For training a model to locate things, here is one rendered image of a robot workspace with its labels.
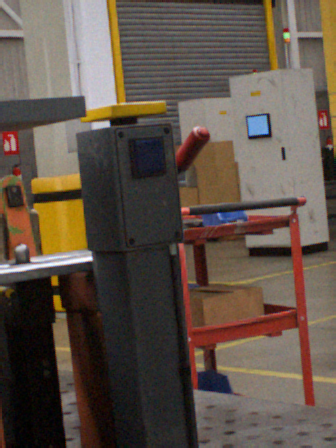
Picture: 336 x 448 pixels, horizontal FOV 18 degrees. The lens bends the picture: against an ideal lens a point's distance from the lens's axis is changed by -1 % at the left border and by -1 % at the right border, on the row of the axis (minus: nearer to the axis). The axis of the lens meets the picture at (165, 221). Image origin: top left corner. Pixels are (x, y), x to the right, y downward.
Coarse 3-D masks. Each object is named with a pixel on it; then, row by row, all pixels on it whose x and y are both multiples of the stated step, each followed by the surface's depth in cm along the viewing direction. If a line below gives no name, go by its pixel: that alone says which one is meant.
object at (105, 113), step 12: (96, 108) 96; (108, 108) 94; (120, 108) 94; (132, 108) 95; (144, 108) 96; (156, 108) 96; (84, 120) 98; (96, 120) 96; (108, 120) 98; (120, 120) 97; (132, 120) 97
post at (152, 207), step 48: (96, 144) 95; (96, 192) 96; (144, 192) 95; (96, 240) 97; (144, 240) 95; (144, 288) 95; (144, 336) 95; (144, 384) 95; (192, 384) 98; (144, 432) 96; (192, 432) 98
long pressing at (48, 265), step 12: (60, 252) 140; (72, 252) 139; (84, 252) 136; (0, 264) 130; (12, 264) 129; (24, 264) 126; (36, 264) 120; (48, 264) 121; (60, 264) 121; (72, 264) 122; (84, 264) 123; (0, 276) 117; (12, 276) 118; (24, 276) 119; (36, 276) 119; (48, 276) 120
